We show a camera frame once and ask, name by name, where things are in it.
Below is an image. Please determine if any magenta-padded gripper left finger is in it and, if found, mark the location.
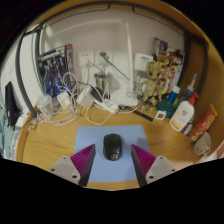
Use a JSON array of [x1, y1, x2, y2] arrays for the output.
[[47, 143, 97, 188]]

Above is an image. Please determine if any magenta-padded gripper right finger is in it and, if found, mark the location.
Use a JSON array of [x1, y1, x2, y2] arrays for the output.
[[130, 143, 177, 188]]

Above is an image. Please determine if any black computer mouse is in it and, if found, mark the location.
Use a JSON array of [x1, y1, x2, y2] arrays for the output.
[[102, 133, 124, 162]]

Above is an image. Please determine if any light blue mouse pad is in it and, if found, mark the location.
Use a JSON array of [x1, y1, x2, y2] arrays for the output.
[[73, 124, 152, 183]]

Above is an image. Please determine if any small white holder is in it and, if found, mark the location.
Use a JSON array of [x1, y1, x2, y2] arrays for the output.
[[194, 132, 212, 156]]

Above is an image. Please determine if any black flat stick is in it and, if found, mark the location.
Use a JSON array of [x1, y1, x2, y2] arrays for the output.
[[132, 109, 154, 122]]

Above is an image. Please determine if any white pump lotion bottle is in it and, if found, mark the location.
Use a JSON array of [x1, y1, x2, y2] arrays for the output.
[[169, 91, 200, 132]]

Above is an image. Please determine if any dark green round container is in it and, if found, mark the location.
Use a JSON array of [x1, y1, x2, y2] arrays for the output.
[[156, 99, 176, 119]]

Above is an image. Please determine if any red tube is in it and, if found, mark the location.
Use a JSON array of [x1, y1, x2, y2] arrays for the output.
[[188, 103, 219, 144]]

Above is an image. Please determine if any teal cloth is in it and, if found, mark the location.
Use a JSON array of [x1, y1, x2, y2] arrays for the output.
[[0, 106, 16, 158]]

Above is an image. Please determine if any tall white charger block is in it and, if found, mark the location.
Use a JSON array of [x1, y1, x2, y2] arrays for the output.
[[77, 87, 94, 109]]

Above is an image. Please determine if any dark bottle with white nozzle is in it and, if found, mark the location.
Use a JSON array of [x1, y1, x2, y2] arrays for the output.
[[178, 73, 198, 108]]

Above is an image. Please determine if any black charger block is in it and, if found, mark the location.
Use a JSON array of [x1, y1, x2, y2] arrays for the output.
[[90, 87, 104, 103]]

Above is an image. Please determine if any black bag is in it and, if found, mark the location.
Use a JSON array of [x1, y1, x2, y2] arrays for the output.
[[3, 81, 22, 128]]

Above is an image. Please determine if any brown tree-like toy figure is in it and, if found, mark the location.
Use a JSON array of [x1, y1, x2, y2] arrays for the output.
[[139, 60, 168, 114]]

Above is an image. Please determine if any steel cup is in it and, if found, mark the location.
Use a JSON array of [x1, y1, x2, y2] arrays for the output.
[[93, 72, 114, 98]]

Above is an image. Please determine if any blue robot model kit box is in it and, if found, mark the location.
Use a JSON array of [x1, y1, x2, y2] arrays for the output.
[[36, 44, 75, 98]]

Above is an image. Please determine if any wooden desk hutch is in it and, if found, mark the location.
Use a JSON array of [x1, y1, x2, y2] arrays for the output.
[[31, 0, 224, 114]]

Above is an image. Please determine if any small white square frame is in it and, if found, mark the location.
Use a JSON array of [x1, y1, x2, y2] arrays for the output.
[[154, 110, 167, 121]]

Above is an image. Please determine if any white cable tangle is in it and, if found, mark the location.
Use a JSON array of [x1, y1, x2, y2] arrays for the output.
[[33, 59, 141, 127]]

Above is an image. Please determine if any grey metal desk frame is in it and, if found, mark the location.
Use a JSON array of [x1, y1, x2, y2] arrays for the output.
[[14, 1, 210, 118]]

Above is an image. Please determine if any white wall box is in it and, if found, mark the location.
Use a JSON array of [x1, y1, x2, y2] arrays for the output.
[[133, 52, 154, 72]]

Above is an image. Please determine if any white wall socket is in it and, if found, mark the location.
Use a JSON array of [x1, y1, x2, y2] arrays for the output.
[[77, 50, 95, 68], [94, 49, 114, 68]]

